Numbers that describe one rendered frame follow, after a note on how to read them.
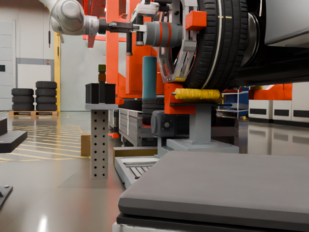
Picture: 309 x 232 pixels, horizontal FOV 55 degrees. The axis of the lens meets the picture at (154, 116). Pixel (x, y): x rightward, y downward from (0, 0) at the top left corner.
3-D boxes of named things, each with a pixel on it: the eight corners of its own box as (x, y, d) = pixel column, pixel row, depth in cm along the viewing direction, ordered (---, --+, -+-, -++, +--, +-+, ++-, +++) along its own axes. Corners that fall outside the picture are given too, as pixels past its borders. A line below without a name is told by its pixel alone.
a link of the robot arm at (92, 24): (85, 32, 138) (98, 33, 140) (85, 12, 138) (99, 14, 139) (85, 36, 147) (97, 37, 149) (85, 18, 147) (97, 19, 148)
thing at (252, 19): (251, 73, 175) (266, 17, 162) (239, 72, 173) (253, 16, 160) (228, 58, 203) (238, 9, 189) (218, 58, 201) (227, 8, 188)
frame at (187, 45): (196, 79, 147) (198, -33, 144) (183, 78, 145) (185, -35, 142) (165, 85, 199) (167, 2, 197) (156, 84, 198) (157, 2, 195)
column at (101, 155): (107, 178, 179) (108, 108, 177) (91, 179, 177) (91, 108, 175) (106, 174, 189) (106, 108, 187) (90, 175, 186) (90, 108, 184)
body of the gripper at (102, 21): (97, 35, 148) (115, 37, 150) (98, 31, 140) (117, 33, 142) (97, 20, 148) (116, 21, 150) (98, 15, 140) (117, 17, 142)
